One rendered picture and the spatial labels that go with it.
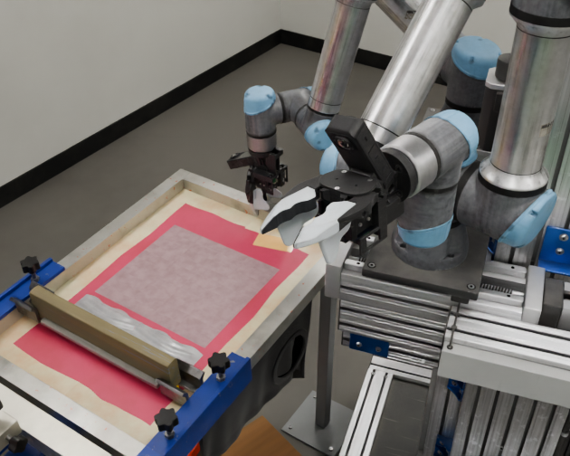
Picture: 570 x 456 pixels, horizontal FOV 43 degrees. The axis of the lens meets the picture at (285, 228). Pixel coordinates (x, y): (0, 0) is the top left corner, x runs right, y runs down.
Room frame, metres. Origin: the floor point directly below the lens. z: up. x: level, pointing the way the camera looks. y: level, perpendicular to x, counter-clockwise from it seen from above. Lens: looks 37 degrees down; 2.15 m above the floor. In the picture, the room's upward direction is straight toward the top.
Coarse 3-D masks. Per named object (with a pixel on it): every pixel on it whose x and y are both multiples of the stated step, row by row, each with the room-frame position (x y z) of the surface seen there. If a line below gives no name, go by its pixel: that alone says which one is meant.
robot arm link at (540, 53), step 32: (512, 0) 1.04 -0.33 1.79; (544, 0) 0.99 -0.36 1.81; (544, 32) 0.99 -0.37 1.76; (512, 64) 1.03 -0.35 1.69; (544, 64) 1.00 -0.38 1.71; (512, 96) 1.02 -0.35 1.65; (544, 96) 1.00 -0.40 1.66; (512, 128) 1.01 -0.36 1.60; (544, 128) 1.00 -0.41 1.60; (512, 160) 1.00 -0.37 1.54; (480, 192) 1.02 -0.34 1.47; (512, 192) 0.98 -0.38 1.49; (544, 192) 1.00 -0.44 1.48; (480, 224) 1.01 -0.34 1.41; (512, 224) 0.97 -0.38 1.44; (544, 224) 1.02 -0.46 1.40
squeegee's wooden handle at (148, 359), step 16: (48, 304) 1.16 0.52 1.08; (64, 304) 1.15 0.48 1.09; (64, 320) 1.14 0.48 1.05; (80, 320) 1.10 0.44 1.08; (96, 320) 1.10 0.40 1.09; (80, 336) 1.12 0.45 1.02; (96, 336) 1.08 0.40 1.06; (112, 336) 1.06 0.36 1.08; (128, 336) 1.05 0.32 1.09; (112, 352) 1.06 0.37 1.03; (128, 352) 1.03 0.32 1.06; (144, 352) 1.01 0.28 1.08; (160, 352) 1.01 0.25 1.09; (144, 368) 1.01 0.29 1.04; (160, 368) 0.98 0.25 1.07; (176, 368) 0.99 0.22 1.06; (176, 384) 0.99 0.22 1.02
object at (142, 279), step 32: (160, 224) 1.55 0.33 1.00; (192, 224) 1.55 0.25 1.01; (224, 224) 1.55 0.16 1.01; (128, 256) 1.43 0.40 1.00; (160, 256) 1.42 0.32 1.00; (192, 256) 1.42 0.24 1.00; (96, 288) 1.31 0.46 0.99; (128, 288) 1.31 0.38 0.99; (160, 288) 1.31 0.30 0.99; (32, 352) 1.11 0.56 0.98; (64, 352) 1.11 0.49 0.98
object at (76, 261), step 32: (160, 192) 1.65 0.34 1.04; (224, 192) 1.64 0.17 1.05; (128, 224) 1.53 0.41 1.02; (96, 256) 1.42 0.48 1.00; (320, 288) 1.29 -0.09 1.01; (0, 320) 1.18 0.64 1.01; (288, 320) 1.17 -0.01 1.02; (256, 352) 1.07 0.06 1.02; (32, 384) 0.99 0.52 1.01; (64, 416) 0.91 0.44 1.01; (96, 416) 0.91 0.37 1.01; (128, 448) 0.84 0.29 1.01
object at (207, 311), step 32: (224, 256) 1.42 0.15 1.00; (256, 256) 1.42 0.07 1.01; (288, 256) 1.41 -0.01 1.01; (192, 288) 1.31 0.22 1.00; (224, 288) 1.30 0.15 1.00; (256, 288) 1.30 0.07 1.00; (160, 320) 1.20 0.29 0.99; (192, 320) 1.20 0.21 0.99; (224, 320) 1.20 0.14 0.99; (96, 384) 1.02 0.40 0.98; (128, 384) 1.02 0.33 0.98
